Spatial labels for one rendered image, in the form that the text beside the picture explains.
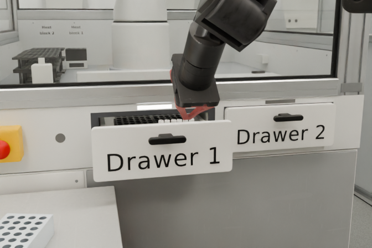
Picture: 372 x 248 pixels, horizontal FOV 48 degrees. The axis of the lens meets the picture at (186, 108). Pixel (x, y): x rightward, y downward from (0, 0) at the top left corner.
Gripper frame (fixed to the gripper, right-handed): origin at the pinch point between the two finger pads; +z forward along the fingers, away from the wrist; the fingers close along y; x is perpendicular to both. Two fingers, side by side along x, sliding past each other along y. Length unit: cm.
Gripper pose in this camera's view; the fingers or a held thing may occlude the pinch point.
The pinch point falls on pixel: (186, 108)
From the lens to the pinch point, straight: 75.6
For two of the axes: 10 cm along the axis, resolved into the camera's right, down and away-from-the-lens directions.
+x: -9.7, 0.4, -2.3
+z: -1.7, 5.6, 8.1
